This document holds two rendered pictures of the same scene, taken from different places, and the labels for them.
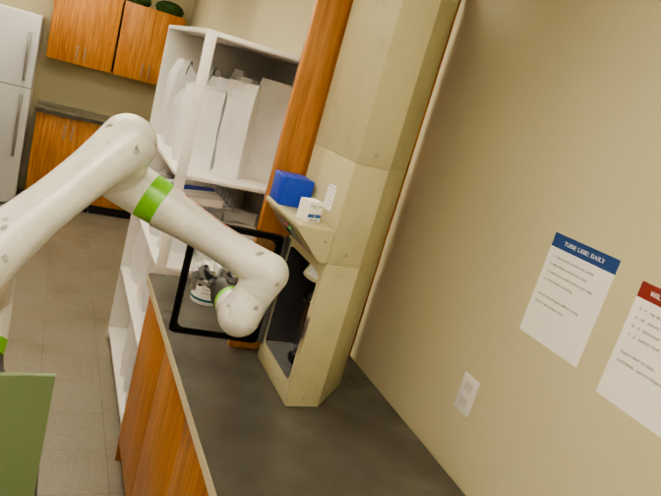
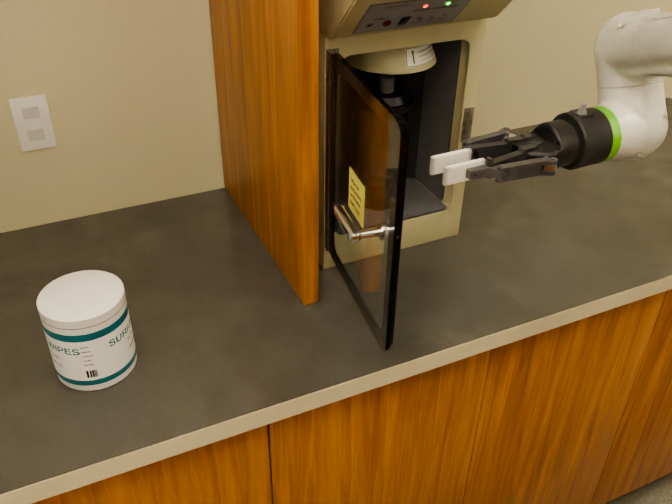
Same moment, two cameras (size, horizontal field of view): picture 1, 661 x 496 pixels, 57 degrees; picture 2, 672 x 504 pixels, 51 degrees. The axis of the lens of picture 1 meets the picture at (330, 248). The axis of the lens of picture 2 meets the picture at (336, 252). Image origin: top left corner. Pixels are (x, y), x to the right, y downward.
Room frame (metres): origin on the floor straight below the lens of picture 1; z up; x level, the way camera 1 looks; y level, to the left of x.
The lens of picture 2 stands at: (1.91, 1.28, 1.76)
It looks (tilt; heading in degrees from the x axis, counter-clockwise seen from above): 35 degrees down; 271
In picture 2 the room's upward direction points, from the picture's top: 1 degrees clockwise
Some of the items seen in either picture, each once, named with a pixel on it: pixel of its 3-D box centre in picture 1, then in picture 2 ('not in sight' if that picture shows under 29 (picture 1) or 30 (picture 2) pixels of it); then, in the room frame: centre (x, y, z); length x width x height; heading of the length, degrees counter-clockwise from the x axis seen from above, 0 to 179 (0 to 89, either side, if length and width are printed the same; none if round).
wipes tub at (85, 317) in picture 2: not in sight; (89, 329); (2.32, 0.43, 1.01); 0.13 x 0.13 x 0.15
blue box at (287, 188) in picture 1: (291, 189); not in sight; (1.88, 0.17, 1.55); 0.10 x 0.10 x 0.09; 27
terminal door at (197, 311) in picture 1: (226, 282); (360, 201); (1.89, 0.30, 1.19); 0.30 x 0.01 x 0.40; 110
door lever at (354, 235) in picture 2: not in sight; (357, 222); (1.90, 0.38, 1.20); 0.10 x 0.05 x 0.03; 110
